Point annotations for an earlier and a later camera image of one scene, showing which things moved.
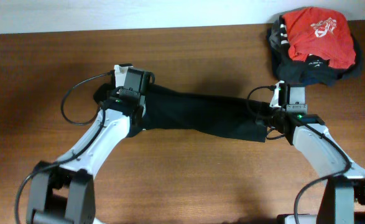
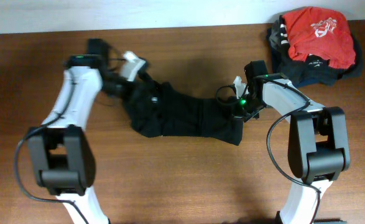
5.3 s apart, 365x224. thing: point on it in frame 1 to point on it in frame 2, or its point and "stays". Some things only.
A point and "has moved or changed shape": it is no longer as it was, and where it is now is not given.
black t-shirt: [170, 109] has moved or changed shape
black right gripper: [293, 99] to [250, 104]
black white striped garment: [284, 37] stays
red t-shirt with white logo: [320, 32] stays
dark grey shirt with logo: [310, 68] stays
